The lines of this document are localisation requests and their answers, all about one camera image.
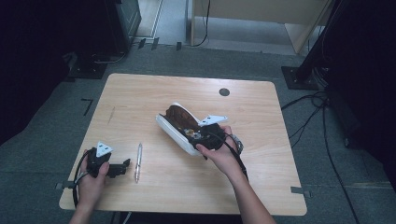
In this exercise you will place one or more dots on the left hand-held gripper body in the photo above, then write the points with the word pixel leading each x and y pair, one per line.
pixel 99 160

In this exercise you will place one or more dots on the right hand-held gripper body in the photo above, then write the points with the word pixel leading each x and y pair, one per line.
pixel 209 135

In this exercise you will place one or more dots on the silver pen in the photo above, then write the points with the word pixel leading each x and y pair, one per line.
pixel 138 163

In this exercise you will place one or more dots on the white pencil case brown lining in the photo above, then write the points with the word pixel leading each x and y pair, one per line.
pixel 179 129

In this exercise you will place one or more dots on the person's right hand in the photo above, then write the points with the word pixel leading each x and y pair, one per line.
pixel 222 158

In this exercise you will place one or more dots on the person's left hand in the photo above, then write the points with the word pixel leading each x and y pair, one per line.
pixel 91 186

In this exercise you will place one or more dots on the silver wristwatch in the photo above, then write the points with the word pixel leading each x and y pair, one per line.
pixel 237 143

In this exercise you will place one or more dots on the grey tape strip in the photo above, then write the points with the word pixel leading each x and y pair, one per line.
pixel 63 185
pixel 300 190

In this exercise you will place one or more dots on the grey round table cap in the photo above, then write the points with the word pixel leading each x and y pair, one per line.
pixel 224 92

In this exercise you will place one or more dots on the black flat stand base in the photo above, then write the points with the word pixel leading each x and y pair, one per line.
pixel 87 70

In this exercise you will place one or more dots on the black stand with square base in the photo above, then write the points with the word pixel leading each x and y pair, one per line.
pixel 300 76

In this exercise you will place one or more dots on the dark curtain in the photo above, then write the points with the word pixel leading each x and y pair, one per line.
pixel 31 62
pixel 367 77

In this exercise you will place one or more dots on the black cabinet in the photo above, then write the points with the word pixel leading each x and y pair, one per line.
pixel 123 25

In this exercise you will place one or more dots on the small black floor bracket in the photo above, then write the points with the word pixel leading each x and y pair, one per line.
pixel 141 43
pixel 178 46

